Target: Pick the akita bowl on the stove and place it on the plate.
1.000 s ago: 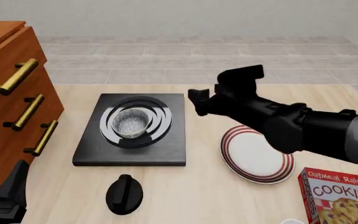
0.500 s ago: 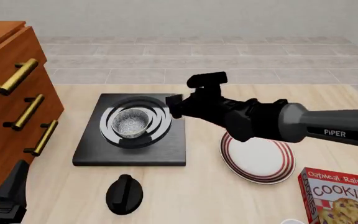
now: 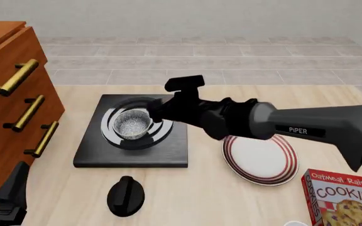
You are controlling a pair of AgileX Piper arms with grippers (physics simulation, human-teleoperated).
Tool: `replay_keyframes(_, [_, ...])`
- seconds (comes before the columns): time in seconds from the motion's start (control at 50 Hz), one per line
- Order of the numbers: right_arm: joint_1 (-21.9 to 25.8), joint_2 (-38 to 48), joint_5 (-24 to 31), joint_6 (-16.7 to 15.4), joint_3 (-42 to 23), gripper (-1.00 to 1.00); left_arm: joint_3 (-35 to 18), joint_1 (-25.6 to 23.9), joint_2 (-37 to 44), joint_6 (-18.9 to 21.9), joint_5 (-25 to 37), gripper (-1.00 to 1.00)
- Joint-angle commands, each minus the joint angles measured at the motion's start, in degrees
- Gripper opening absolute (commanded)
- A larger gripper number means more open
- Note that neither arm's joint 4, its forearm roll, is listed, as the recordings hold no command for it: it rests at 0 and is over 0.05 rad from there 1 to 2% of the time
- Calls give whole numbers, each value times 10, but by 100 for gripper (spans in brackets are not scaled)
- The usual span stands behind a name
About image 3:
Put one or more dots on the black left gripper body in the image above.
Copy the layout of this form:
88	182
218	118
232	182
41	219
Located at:
2	217

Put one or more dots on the small white object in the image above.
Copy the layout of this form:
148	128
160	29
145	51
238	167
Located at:
293	223

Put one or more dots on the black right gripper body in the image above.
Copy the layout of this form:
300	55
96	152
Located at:
181	110

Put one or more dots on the grey and black right robot arm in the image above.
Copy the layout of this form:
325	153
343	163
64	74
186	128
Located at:
310	122

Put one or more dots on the white plate with red rings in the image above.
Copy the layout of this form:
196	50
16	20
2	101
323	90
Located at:
258	160

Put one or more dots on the black patterned bowl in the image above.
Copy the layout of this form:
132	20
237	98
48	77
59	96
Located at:
131	126

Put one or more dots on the red cookies box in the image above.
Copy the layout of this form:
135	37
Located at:
341	200

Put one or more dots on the round black stove knob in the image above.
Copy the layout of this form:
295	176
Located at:
125	196

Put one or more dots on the flat black stove plate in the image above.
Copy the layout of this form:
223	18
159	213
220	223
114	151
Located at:
105	155

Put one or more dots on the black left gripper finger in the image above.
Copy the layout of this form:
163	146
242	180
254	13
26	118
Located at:
11	186

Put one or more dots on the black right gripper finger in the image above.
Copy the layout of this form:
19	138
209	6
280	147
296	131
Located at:
155	113

